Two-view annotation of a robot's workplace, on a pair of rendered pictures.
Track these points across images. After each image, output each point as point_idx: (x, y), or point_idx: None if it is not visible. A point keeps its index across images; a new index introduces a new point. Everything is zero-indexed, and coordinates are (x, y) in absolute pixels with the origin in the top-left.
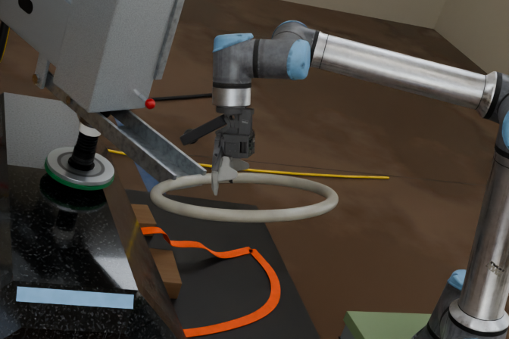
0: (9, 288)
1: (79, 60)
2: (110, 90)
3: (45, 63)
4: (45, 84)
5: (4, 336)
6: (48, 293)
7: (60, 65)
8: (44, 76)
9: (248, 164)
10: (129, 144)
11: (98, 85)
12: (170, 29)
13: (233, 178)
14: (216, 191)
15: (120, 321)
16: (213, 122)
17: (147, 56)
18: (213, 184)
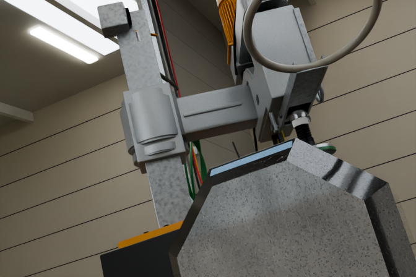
0: (208, 174)
1: (262, 80)
2: (280, 79)
3: (270, 113)
4: (279, 128)
5: (205, 198)
6: (231, 164)
7: (264, 97)
8: (273, 121)
9: None
10: (288, 86)
11: (268, 78)
12: (301, 31)
13: None
14: None
15: (283, 156)
16: None
17: (296, 52)
18: None
